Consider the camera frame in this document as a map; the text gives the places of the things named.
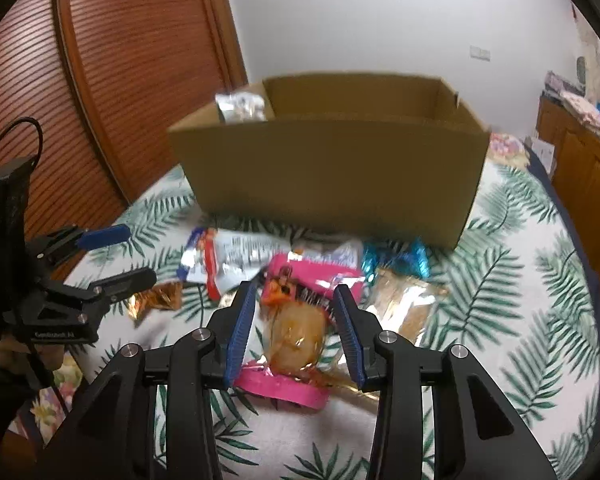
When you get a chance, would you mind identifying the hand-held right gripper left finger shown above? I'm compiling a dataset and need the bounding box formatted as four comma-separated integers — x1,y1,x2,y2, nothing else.
45,280,258,480

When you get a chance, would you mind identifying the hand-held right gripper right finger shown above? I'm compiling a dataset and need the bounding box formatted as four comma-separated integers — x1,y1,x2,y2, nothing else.
332,285,561,480

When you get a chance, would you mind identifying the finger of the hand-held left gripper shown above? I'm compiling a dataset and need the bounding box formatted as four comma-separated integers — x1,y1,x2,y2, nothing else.
61,266,159,324
29,224,132,264

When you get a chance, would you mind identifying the small orange snack packet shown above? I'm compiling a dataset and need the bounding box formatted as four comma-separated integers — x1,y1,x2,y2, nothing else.
127,281,184,324

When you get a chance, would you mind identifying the pink snack packet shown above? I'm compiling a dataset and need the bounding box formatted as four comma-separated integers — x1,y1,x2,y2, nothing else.
235,252,368,409

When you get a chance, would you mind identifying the clear golden snack packet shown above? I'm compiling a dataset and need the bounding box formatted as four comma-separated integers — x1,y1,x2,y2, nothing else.
365,267,451,349

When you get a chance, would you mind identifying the white red blue snack packet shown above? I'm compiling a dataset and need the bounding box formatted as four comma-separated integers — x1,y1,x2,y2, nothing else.
179,227,292,302

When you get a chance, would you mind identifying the teal blue snack packet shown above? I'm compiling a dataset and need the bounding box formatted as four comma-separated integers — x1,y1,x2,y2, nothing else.
362,239,431,281

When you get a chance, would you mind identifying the brown cardboard box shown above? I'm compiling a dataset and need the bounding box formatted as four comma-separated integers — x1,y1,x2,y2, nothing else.
167,74,492,251

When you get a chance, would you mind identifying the person's left hand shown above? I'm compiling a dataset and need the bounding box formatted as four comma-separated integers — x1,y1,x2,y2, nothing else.
0,344,64,384

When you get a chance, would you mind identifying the ribbed wooden wardrobe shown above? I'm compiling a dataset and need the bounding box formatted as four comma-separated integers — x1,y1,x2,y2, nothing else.
0,0,249,273

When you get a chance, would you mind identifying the silver white snack packet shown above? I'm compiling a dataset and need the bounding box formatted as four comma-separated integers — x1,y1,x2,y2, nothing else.
215,87,269,124

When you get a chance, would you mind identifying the dark blue bed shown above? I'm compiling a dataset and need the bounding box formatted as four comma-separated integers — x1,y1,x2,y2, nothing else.
524,146,600,286

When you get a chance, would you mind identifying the white paper box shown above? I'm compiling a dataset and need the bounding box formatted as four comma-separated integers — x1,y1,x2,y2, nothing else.
529,136,557,169

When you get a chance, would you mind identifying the wooden cabinet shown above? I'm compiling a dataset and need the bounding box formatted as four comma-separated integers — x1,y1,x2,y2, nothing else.
536,97,600,283

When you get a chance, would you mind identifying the pile of folded fabrics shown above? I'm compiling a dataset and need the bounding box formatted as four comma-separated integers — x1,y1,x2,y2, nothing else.
543,70,600,145

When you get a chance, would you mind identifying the black cable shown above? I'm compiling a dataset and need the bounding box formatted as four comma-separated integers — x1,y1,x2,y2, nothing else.
0,116,72,417

